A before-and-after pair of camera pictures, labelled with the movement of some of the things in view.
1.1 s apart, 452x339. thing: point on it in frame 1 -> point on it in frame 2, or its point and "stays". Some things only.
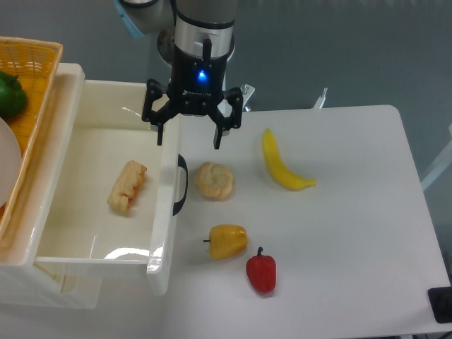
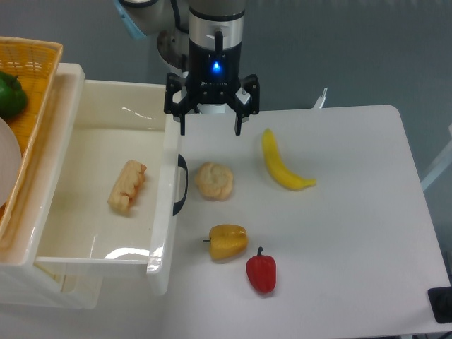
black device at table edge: x=441 y=301 stays
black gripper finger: x=234 y=97 -> x=250 y=83
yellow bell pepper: x=226 y=240 stays
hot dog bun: x=126 y=186 stays
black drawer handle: x=183 y=164 stays
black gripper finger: x=155 y=90 -> x=174 y=82
